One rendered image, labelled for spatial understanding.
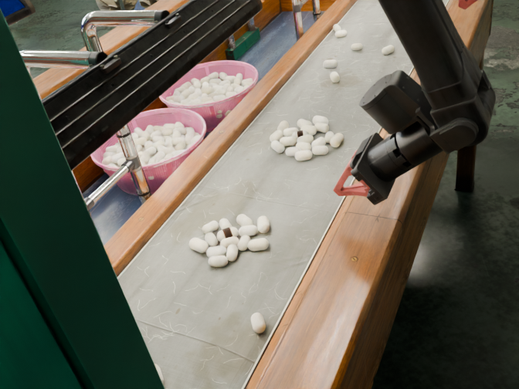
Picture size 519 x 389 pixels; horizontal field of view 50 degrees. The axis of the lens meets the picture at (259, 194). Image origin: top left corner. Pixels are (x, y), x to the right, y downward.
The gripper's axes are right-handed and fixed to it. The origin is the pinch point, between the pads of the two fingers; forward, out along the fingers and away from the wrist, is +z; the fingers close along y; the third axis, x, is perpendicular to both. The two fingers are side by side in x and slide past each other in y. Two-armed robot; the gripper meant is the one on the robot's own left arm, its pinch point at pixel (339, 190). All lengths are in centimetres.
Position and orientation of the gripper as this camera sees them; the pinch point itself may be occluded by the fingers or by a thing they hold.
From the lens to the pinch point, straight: 89.1
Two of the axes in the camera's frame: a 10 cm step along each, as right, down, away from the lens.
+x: 7.1, 6.9, 1.7
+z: -5.7, 4.1, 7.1
